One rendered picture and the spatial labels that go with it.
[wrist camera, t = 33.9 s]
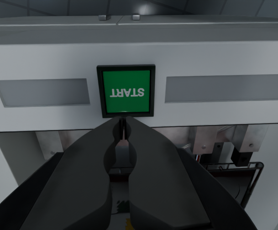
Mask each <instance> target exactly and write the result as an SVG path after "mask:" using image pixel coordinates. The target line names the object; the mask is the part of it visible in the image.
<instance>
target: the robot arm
mask: <svg viewBox="0 0 278 230"><path fill-rule="evenodd" d="M123 131H124V133H125V140H127V141H128V142H129V161H130V163H131V164H132V166H133V167H134V169H133V171H132V173H131V174H130V176H129V179H128V180H129V201H130V220H131V225H132V227H133V228H134V229H135V230H258V229H257V228H256V226H255V225H254V223H253V222H252V220H251V219H250V217H249V216H248V214H247V213H246V211H245V210H244V209H243V208H242V206H241V205H240V204H239V203H238V201H237V200H236V199H235V198H234V197H233V195H232V194H231V193H230V192H229V191H228V190H227V189H226V188H225V187H224V186H223V185H222V184H221V183H220V182H219V181H218V180H217V179H216V178H215V177H213V176H212V175H211V174H210V173H209V172H208V171H207V170H206V169H205V168H204V167H203V166H202V165H201V164H200V163H199V162H198V161H196V160H195V159H194V158H193V157H192V156H191V155H190V154H189V153H188V152H187V151H186V150H185V149H184V148H177V147H176V146H175V145H174V144H173V143H172V142H171V141H170V140H169V139H168V138H167V137H166V136H164V135H163V134H161V133H160V132H158V131H156V130H154V129H153V128H151V127H149V126H147V125H145V124H144V123H142V122H140V121H138V120H137V119H135V118H133V117H131V116H128V117H120V116H118V117H114V118H112V119H110V120H108V121H107V122H105V123H103V124H101V125H100V126H98V127H96V128H94V129H93V130H91V131H89V132H88V133H86V134H84V135H83V136H82V137H80V138H79V139H78V140H76V141H75V142H74V143H73V144H72V145H70V146H69V147H68V148H67V149H66V150H65V151H64V152H56V153H55V154H54V155H53V156H52V157H51V158H50V159H49V160H47V161H46V162H45V163H44V164H43V165H42V166H41V167H40V168H38V169H37V170H36V171H35V172H34V173H33V174H32V175H31V176H30V177H29V178H28V179H26V180H25V181H24V182H23V183H22V184H21V185H20V186H19V187H17V188H16V189H15V190H14V191H13V192H12V193H11V194H10V195H8V196H7V197H6V198H5V199H4V200H3V201H2V202H1V203H0V230H106V229H107V228H108V227H109V225H110V218H111V211H112V195H111V187H110V177H109V175H108V173H109V171H110V169H111V168H112V167H113V165H114V164H115V163H116V153H115V147H116V145H117V144H118V143H119V142H120V140H123Z"/></svg>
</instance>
